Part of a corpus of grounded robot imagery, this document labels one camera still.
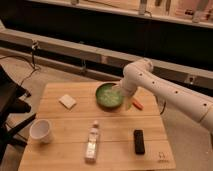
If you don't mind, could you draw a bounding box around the black cable on floor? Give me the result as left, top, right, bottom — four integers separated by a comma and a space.
0, 41, 42, 87

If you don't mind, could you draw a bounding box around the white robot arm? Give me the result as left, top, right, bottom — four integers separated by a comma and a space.
119, 58, 213, 134

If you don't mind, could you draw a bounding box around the wooden table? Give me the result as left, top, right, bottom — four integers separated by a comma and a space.
18, 82, 176, 171

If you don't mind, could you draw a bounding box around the clear plastic bottle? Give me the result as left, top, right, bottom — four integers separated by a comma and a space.
85, 120, 100, 163

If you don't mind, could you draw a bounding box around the black chair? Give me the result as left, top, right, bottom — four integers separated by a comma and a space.
0, 65, 35, 164

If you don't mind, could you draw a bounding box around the white sponge block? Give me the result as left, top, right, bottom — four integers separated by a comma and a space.
59, 94, 76, 109

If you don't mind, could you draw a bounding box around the green ceramic bowl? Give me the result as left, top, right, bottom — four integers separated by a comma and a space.
95, 83, 124, 108

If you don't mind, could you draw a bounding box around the orange carrot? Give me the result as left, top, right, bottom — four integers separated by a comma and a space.
132, 98, 143, 110

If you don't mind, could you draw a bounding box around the black remote control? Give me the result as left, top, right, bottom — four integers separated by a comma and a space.
134, 130, 145, 155

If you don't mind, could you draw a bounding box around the white paper cup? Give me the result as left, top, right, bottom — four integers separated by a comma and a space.
29, 119, 53, 143

